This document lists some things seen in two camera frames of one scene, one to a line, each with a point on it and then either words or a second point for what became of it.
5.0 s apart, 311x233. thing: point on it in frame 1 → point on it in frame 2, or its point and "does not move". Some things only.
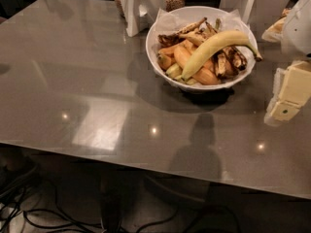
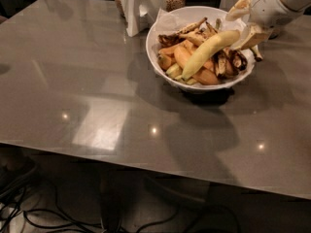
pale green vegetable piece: x=174 y=71 does not move
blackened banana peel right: x=229 y=62 does not move
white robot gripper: x=298 y=28 → x=265 y=4
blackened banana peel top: x=194 y=32 does not move
